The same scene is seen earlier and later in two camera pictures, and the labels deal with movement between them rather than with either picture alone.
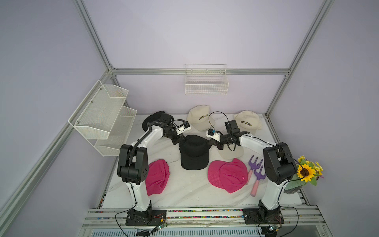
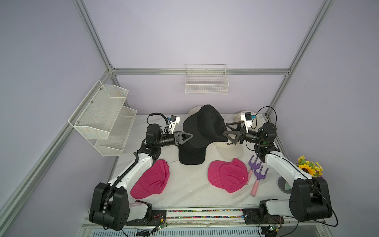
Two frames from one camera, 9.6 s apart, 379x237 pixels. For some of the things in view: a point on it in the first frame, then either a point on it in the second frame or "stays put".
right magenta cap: x=228 y=176 stays put
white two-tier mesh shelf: x=102 y=119 stays put
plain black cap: x=160 y=115 to x=207 y=126
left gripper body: x=172 y=135 to x=168 y=140
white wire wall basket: x=203 y=79 stays put
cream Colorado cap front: x=231 y=151 stays put
